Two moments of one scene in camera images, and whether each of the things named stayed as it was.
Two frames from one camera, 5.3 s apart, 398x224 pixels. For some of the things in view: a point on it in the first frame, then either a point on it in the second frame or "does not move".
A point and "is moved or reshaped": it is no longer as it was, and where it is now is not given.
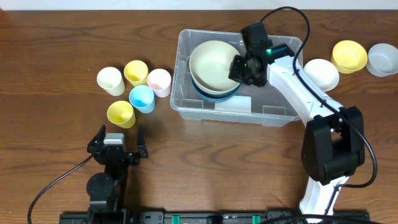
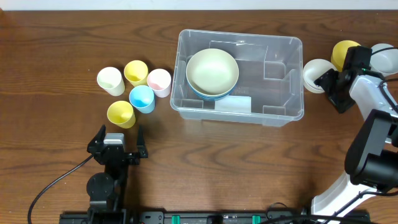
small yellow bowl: [348, 56] does not move
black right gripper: [241, 72] → [333, 90]
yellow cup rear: [136, 72] does not move
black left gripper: [116, 155] does not move
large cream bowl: [209, 65] is moved or reshaped
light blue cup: [142, 98] does not move
